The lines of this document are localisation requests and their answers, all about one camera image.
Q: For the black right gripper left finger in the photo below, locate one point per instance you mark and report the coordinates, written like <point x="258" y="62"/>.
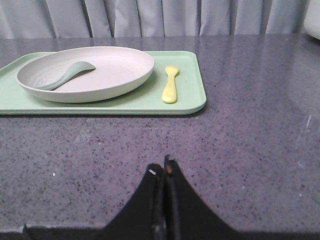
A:
<point x="140" y="219"/>

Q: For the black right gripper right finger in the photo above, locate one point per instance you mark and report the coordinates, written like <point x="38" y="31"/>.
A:
<point x="189" y="218"/>

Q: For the yellow plastic fork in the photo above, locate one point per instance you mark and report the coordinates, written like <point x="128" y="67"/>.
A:
<point x="169" y="94"/>

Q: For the beige round plate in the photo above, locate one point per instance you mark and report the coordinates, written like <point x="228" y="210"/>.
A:
<point x="118" y="70"/>

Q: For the light green tray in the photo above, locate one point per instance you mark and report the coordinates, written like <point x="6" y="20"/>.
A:
<point x="145" y="100"/>

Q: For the sage green spoon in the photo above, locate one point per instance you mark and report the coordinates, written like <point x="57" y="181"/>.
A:
<point x="74" y="70"/>

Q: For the white object at edge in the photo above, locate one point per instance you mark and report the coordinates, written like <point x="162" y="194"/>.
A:
<point x="311" y="23"/>

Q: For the grey pleated curtain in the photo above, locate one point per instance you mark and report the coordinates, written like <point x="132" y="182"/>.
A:
<point x="32" y="19"/>

